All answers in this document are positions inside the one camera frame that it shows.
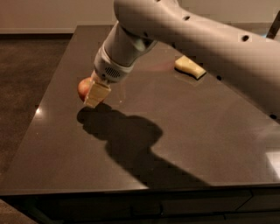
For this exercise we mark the dark cabinet drawers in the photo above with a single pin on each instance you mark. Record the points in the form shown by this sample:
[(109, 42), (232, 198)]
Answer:
[(256, 205)]

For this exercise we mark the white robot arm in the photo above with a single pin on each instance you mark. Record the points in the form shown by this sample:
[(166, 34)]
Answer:
[(244, 60)]

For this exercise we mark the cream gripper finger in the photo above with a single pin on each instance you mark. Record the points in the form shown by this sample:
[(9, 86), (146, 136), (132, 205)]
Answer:
[(96, 93)]

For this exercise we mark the red apple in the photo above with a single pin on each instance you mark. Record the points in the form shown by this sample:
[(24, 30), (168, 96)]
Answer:
[(83, 88)]

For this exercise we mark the yellow sponge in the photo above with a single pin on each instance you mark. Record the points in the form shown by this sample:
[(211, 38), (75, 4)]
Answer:
[(187, 66)]

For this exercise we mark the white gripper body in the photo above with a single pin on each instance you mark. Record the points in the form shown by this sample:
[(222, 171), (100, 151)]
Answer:
[(108, 71)]

